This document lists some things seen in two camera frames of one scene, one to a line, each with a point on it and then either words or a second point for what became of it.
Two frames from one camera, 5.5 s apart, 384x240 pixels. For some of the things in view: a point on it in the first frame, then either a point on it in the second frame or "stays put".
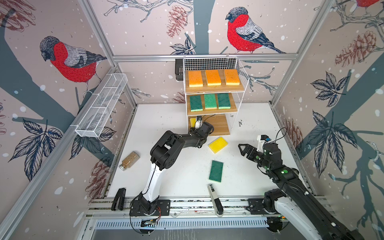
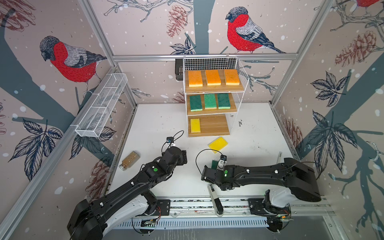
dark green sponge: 223,101 stays put
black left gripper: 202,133 -> 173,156
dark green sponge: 196,103 stays put
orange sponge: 213,77 stays put
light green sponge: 210,101 stays put
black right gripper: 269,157 -> 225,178
